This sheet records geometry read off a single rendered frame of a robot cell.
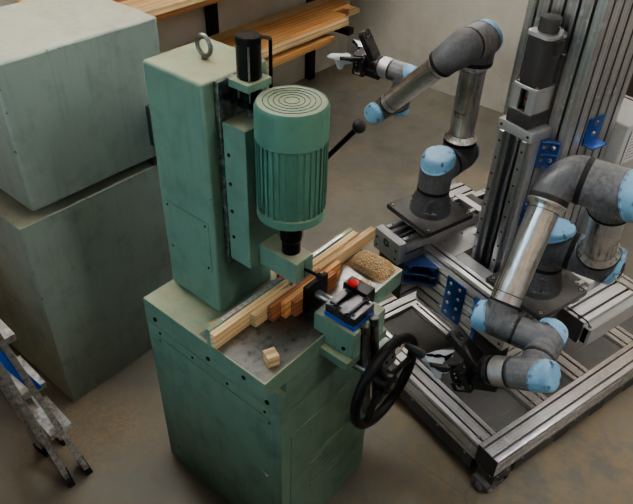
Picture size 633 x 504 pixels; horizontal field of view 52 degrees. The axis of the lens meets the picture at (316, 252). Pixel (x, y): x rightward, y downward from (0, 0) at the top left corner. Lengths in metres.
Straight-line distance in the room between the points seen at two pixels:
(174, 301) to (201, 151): 0.56
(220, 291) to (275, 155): 0.56
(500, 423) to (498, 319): 0.96
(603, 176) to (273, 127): 0.76
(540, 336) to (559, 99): 0.78
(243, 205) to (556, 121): 0.98
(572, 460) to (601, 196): 1.41
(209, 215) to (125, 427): 1.24
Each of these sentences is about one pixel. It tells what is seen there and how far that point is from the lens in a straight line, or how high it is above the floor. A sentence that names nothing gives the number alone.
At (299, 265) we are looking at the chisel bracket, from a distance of 1.70.
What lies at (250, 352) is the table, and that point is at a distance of 1.70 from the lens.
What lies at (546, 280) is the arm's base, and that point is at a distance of 2.08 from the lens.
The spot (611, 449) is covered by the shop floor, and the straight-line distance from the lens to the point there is 2.89.
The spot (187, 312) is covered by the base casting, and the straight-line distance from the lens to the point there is 1.97.
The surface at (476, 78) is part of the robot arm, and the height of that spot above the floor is 1.29.
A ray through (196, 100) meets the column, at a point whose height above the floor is 1.48.
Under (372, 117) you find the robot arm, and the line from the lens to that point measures 2.33.
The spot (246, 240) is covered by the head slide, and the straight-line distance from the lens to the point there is 1.73.
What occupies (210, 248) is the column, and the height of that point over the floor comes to 1.04.
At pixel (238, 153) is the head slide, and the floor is 1.35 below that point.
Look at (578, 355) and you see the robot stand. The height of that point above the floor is 0.21.
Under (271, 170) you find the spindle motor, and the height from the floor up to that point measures 1.37.
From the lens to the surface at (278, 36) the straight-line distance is 4.44.
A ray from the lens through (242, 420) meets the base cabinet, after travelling 1.98.
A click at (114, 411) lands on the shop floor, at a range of 2.81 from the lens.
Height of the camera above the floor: 2.14
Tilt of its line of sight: 38 degrees down
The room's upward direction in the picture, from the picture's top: 2 degrees clockwise
